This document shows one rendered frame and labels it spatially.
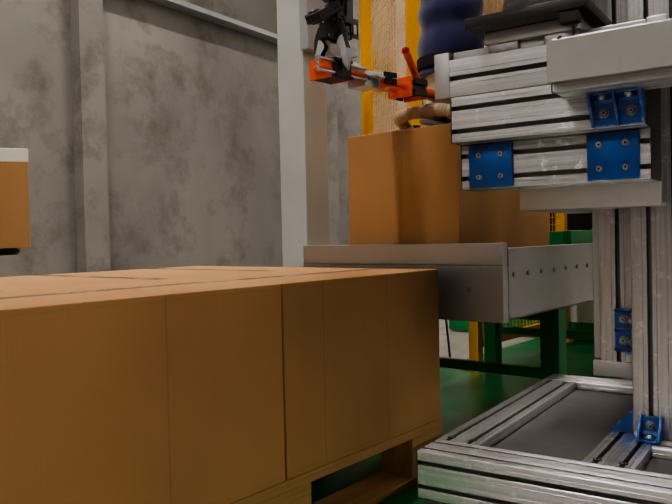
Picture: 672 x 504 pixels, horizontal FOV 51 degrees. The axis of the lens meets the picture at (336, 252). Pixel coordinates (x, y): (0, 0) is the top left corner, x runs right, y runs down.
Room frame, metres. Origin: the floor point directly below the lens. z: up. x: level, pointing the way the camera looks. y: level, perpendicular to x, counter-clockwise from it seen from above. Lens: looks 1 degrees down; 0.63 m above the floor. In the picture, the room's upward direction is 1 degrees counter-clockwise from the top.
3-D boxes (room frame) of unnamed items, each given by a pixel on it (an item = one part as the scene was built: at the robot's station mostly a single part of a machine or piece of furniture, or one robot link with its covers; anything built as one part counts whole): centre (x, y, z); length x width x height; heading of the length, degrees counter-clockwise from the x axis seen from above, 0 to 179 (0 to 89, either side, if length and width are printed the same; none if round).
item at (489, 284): (2.07, -0.17, 0.47); 0.70 x 0.03 x 0.15; 50
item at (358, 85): (1.99, -0.09, 1.07); 0.07 x 0.07 x 0.04; 49
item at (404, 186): (2.34, -0.39, 0.75); 0.60 x 0.40 x 0.40; 139
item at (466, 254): (2.07, -0.17, 0.58); 0.70 x 0.03 x 0.06; 50
